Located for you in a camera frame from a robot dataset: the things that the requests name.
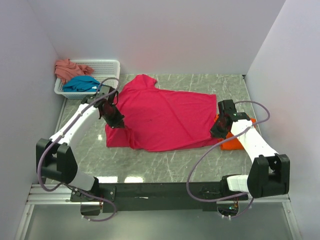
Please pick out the magenta t-shirt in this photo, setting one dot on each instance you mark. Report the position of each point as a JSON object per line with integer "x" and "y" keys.
{"x": 160, "y": 120}

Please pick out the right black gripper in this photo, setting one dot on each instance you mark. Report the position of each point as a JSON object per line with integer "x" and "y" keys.
{"x": 214, "y": 131}

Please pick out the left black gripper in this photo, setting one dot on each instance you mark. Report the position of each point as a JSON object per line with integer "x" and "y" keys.
{"x": 118, "y": 122}

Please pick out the teal blue t-shirt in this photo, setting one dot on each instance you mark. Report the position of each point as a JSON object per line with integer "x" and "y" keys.
{"x": 81, "y": 84}

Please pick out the folded orange t-shirt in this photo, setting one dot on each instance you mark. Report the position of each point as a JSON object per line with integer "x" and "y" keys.
{"x": 233, "y": 144}

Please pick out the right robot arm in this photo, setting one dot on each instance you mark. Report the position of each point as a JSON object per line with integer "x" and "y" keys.
{"x": 270, "y": 171}

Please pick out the white plastic basket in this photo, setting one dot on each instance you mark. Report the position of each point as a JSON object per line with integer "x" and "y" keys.
{"x": 103, "y": 68}

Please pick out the salmon pink t-shirt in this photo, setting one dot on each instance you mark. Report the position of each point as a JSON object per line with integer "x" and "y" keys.
{"x": 66, "y": 70}

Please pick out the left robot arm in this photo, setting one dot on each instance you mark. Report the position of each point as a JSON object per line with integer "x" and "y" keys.
{"x": 54, "y": 156}

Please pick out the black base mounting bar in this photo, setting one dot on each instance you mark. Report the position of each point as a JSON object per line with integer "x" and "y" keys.
{"x": 166, "y": 196}

